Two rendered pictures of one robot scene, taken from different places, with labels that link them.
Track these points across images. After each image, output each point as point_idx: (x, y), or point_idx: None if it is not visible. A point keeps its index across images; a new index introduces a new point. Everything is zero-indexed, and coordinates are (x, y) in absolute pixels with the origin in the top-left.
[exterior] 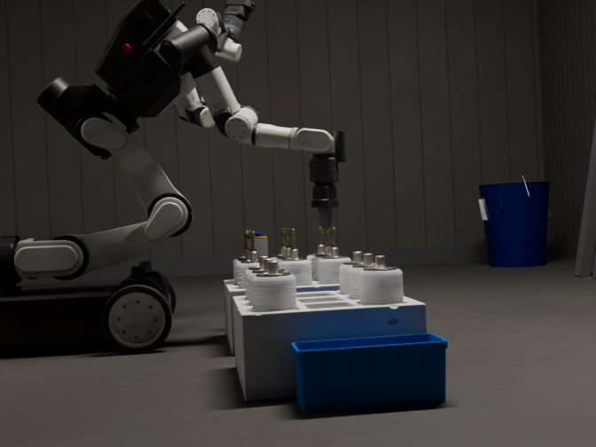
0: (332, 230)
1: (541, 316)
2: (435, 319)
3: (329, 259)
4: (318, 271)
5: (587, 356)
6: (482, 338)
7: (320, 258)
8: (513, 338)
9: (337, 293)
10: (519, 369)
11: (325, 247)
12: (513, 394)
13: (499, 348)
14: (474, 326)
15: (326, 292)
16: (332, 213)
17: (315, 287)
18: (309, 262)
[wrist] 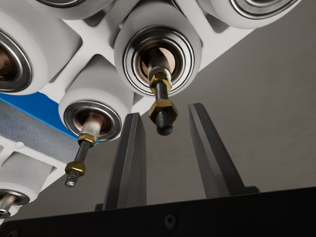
0: (67, 176)
1: (306, 143)
2: (312, 74)
3: (66, 126)
4: (72, 83)
5: (149, 185)
6: (189, 143)
7: (116, 66)
8: (193, 155)
9: (4, 157)
10: (105, 177)
11: (148, 80)
12: (60, 185)
13: (153, 159)
14: (248, 122)
15: (2, 145)
16: (205, 193)
17: (42, 92)
18: (30, 93)
